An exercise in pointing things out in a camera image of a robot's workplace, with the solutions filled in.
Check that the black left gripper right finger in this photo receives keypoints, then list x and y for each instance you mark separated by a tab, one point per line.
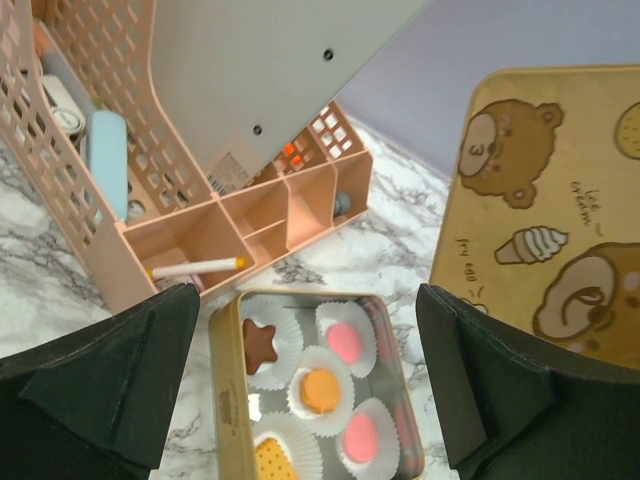
513	406

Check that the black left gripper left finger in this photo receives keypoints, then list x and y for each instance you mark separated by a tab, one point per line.
97	403

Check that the pink round macaron cookie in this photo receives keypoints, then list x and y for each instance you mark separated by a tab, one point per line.
361	439
345	341

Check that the brown star cookie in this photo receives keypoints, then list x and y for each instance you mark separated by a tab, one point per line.
258	345

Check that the yellow square biscuit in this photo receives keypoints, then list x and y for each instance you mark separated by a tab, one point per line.
272	461

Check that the orange round cookie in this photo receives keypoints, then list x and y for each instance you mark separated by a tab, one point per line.
320	391

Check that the grey square tin lid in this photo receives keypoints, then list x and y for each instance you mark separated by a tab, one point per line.
541	228

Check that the white paper cupcake liner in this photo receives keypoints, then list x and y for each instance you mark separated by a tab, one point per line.
273	343
330	313
298	442
385	464
328	424

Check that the peach plastic file organizer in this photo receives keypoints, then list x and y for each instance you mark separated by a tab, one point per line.
107	43

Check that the white yellow-capped marker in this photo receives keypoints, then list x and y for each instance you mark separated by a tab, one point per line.
197	268

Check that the gold square cookie tin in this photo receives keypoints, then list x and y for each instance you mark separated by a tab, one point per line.
238	406

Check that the grey blue glue stick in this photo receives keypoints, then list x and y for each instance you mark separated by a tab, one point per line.
342	204

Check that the light blue eraser case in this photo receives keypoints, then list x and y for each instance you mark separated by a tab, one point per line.
107	157

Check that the white correction tape dispenser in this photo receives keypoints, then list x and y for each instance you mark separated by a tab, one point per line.
64	109

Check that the orange black marker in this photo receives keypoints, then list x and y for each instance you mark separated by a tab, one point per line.
292	159

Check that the peach highlighter pen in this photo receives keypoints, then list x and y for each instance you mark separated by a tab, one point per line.
55	63

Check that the grey document folder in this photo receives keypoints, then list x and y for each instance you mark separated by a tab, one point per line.
239	79

